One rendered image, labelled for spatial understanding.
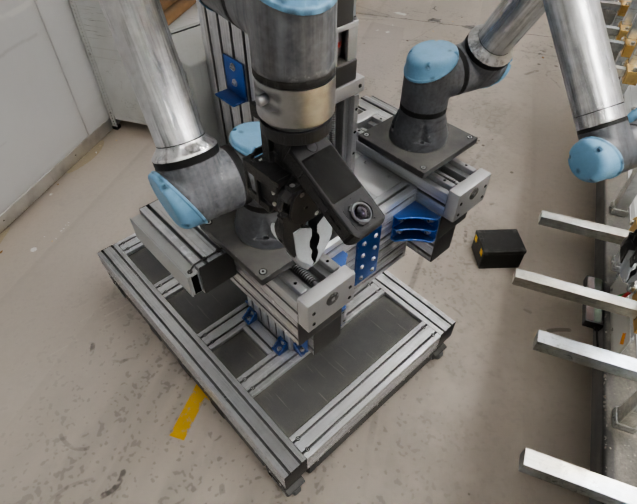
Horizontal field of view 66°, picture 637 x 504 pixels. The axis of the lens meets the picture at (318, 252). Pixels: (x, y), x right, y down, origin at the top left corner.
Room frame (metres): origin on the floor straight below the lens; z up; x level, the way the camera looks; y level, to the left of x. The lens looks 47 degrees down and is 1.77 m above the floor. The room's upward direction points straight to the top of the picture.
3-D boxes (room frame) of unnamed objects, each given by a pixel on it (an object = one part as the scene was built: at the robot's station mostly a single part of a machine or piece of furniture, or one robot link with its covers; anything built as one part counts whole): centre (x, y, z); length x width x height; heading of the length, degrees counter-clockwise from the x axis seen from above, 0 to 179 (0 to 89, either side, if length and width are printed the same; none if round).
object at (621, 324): (0.74, -0.77, 0.75); 0.26 x 0.01 x 0.10; 158
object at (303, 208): (0.42, 0.03, 1.46); 0.09 x 0.08 x 0.12; 42
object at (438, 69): (1.10, -0.27, 1.21); 0.13 x 0.12 x 0.14; 117
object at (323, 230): (0.43, 0.01, 1.35); 0.06 x 0.03 x 0.09; 42
